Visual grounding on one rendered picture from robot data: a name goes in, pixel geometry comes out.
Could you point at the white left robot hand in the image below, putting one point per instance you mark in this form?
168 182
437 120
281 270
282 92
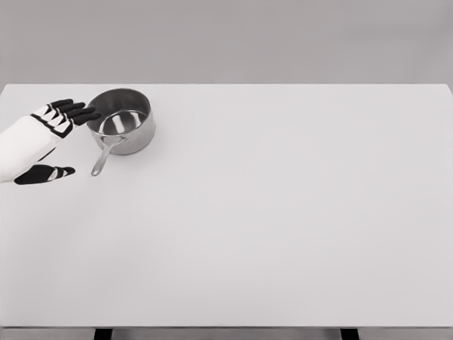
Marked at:
33 138

